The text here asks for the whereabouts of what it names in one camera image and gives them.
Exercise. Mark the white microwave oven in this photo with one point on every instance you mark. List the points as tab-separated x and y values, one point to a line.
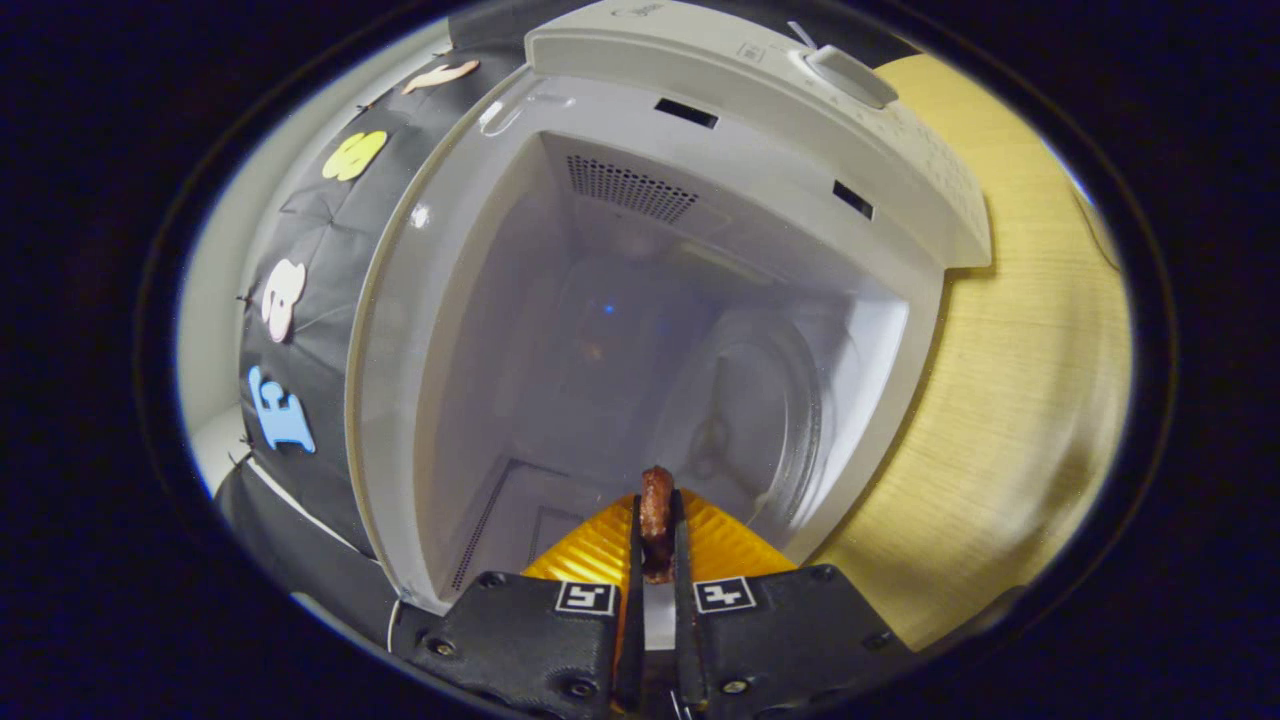
620	330

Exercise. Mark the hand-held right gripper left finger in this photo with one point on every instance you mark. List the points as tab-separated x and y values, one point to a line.
630	650

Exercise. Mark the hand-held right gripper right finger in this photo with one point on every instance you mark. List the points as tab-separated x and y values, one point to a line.
688	650

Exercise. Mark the brown meat slice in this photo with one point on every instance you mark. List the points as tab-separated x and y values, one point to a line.
657	505

